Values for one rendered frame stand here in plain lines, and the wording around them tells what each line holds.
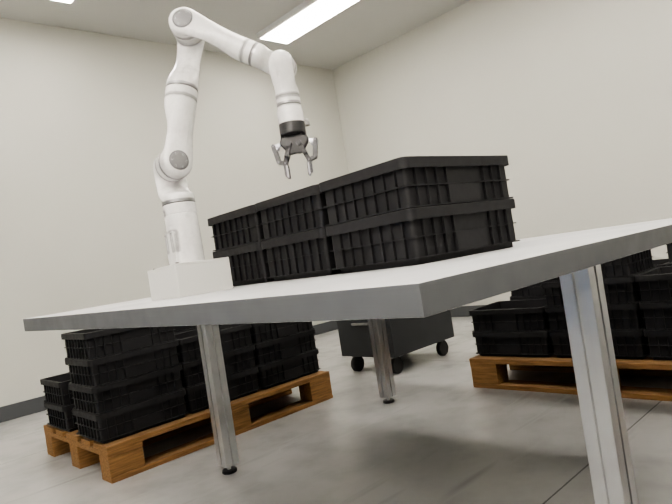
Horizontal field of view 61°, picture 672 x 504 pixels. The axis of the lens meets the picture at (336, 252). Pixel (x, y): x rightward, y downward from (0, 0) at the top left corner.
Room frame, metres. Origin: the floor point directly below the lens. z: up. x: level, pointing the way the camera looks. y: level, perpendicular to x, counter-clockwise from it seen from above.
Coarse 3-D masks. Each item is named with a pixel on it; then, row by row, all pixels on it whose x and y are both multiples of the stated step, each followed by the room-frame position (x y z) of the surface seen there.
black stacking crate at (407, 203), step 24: (408, 168) 1.22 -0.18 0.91; (432, 168) 1.27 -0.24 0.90; (456, 168) 1.32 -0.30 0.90; (480, 168) 1.38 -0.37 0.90; (504, 168) 1.44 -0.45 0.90; (336, 192) 1.38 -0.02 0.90; (360, 192) 1.32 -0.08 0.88; (384, 192) 1.25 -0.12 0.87; (408, 192) 1.21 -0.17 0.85; (432, 192) 1.26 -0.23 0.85; (456, 192) 1.30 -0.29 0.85; (480, 192) 1.37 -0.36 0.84; (504, 192) 1.43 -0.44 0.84; (336, 216) 1.38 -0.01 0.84; (360, 216) 1.33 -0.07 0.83
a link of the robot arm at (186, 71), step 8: (184, 40) 1.67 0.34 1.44; (192, 40) 1.68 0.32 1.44; (200, 40) 1.70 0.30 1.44; (184, 48) 1.71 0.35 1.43; (192, 48) 1.71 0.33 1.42; (200, 48) 1.71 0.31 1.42; (184, 56) 1.69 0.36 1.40; (192, 56) 1.69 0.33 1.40; (200, 56) 1.71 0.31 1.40; (176, 64) 1.68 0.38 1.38; (184, 64) 1.67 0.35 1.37; (192, 64) 1.68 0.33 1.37; (176, 72) 1.64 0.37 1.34; (184, 72) 1.64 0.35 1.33; (192, 72) 1.66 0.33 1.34; (168, 80) 1.63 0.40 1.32; (176, 80) 1.62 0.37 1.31; (184, 80) 1.62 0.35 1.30; (192, 80) 1.64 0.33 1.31
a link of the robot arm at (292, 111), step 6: (294, 102) 1.62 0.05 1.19; (282, 108) 1.62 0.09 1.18; (288, 108) 1.61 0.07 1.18; (294, 108) 1.62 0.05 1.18; (300, 108) 1.63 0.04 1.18; (282, 114) 1.62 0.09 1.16; (288, 114) 1.61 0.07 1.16; (294, 114) 1.61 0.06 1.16; (300, 114) 1.63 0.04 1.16; (282, 120) 1.62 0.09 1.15; (288, 120) 1.61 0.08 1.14; (306, 120) 1.69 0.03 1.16; (306, 126) 1.72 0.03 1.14
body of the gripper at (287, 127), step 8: (296, 120) 1.62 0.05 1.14; (280, 128) 1.63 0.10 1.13; (288, 128) 1.61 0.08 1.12; (296, 128) 1.61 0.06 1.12; (304, 128) 1.63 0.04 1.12; (280, 136) 1.65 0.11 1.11; (288, 136) 1.64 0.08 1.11; (296, 136) 1.64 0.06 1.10; (304, 136) 1.64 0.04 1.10; (280, 144) 1.64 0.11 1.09; (296, 144) 1.64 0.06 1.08; (304, 144) 1.64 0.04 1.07; (296, 152) 1.64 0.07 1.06
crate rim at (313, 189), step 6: (312, 186) 1.43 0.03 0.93; (318, 186) 1.43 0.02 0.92; (294, 192) 1.49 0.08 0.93; (300, 192) 1.47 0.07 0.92; (306, 192) 1.45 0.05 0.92; (312, 192) 1.43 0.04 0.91; (318, 192) 1.43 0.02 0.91; (276, 198) 1.56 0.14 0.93; (282, 198) 1.54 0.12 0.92; (288, 198) 1.51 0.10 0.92; (294, 198) 1.49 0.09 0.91; (300, 198) 1.47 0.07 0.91; (258, 204) 1.63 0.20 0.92; (264, 204) 1.60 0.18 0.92; (270, 204) 1.58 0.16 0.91; (276, 204) 1.56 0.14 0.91; (258, 210) 1.63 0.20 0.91
